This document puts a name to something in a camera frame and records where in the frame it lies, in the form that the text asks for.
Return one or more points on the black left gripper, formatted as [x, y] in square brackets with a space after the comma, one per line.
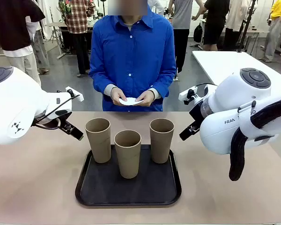
[65, 125]

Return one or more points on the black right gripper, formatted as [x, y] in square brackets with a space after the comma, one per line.
[196, 117]

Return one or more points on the tall brown paper cup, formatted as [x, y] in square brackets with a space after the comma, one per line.
[160, 145]
[127, 161]
[100, 145]

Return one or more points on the white paper doily coaster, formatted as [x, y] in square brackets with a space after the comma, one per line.
[131, 101]

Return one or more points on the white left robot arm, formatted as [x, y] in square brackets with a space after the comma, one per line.
[14, 105]

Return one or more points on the person's left forearm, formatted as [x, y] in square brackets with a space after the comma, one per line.
[164, 85]

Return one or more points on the person's right forearm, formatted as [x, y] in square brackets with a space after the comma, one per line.
[103, 84]

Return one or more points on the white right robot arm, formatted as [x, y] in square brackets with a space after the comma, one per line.
[236, 93]

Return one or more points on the person's left hand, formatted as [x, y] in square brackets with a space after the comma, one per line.
[147, 98]

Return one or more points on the person's right hand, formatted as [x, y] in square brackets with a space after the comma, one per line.
[118, 96]

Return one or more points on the large white table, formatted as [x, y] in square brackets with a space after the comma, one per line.
[224, 63]

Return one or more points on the black plastic serving tray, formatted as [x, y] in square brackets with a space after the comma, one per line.
[131, 192]

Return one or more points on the person in gray trousers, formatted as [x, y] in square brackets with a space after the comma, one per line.
[41, 51]

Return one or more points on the person in blue shirt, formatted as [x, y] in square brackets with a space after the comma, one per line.
[131, 58]

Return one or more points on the black bag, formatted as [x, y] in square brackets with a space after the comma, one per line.
[197, 32]

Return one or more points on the gray desk with white legs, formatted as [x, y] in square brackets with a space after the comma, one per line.
[58, 24]

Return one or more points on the person in black dress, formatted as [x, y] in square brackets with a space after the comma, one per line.
[215, 23]

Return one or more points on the person in plaid shirt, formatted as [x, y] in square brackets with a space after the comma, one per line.
[78, 18]

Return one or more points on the person in gray shirt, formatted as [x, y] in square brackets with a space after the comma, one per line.
[180, 14]

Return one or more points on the black tripod stand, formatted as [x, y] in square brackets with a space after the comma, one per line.
[247, 25]

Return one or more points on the person in beige clothes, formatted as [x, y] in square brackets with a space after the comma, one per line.
[234, 14]

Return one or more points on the man in black t-shirt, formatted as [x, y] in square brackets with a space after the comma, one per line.
[11, 23]

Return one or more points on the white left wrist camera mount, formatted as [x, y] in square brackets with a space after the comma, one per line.
[80, 98]

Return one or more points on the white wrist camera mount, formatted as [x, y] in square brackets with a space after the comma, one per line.
[186, 93]
[80, 98]

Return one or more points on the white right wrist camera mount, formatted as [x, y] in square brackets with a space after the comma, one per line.
[186, 93]

